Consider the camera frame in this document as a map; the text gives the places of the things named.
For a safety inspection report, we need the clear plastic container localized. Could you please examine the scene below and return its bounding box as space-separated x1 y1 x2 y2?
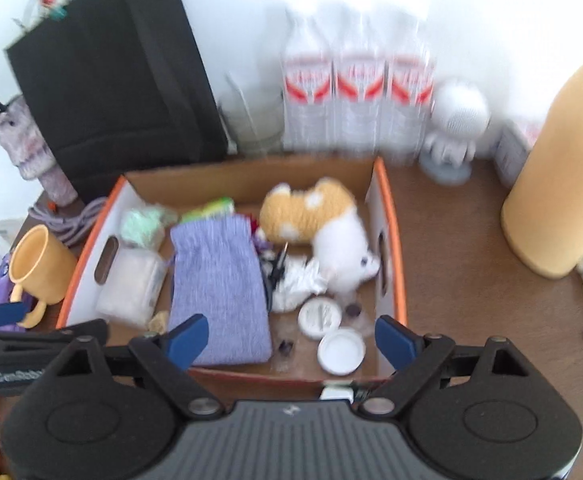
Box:
95 247 168 330

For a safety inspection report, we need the purple knitted pouch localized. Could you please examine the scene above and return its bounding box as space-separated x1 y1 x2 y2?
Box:
168 214 273 367

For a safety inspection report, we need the white tissue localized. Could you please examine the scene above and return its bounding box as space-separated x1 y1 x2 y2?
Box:
271 256 327 313

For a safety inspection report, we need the white round lid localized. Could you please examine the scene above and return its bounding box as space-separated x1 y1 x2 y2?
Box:
316 327 366 376

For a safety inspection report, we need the white round jar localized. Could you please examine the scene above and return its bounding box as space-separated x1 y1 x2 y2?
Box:
297 296 342 340

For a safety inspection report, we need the yellow ceramic mug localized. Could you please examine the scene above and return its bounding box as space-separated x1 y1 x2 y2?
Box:
8 224 78 330

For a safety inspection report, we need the green wrapped bundle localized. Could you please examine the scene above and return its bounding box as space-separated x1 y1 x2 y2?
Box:
120 204 179 252

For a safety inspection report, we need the red cardboard box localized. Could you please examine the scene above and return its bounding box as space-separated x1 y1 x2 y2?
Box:
58 156 406 390

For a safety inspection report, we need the orange white plush toy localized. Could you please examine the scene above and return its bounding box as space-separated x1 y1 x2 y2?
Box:
259 177 380 297

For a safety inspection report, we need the yellow thermos jug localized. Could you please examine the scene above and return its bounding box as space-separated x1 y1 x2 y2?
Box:
501 65 583 278

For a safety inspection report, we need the purple textured vase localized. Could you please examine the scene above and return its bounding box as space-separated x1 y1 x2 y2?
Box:
0 96 78 207

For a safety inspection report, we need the white robot figurine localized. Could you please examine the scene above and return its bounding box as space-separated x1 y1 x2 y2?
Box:
418 78 491 186

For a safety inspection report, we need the clear glass cup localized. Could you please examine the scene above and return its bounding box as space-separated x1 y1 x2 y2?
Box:
218 73 285 158

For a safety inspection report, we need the black paper bag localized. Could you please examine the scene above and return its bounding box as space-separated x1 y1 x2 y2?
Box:
6 0 228 202

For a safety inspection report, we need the middle water bottle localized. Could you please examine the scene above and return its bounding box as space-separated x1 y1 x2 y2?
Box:
334 10 386 156

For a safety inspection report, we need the water bottle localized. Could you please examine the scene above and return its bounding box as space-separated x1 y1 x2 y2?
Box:
381 14 436 165
281 9 333 152
334 10 386 156

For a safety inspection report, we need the right water bottle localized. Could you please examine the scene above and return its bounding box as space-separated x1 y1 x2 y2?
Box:
381 14 436 165

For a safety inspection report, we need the left water bottle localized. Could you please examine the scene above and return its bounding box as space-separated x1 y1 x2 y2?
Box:
281 9 333 152

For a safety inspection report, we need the grey cable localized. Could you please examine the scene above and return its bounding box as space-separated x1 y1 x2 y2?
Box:
27 196 110 250

